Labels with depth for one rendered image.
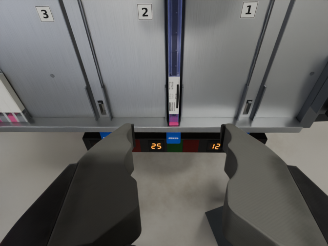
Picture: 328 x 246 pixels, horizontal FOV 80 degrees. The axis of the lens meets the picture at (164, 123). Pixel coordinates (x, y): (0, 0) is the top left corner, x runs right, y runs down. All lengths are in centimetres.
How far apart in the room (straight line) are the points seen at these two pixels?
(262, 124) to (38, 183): 115
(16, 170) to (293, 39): 130
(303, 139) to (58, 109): 112
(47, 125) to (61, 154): 84
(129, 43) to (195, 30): 8
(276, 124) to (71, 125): 31
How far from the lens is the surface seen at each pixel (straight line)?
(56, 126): 35
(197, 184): 108
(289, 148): 120
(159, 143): 37
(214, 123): 31
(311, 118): 36
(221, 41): 26
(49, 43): 29
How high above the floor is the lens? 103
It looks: 87 degrees down
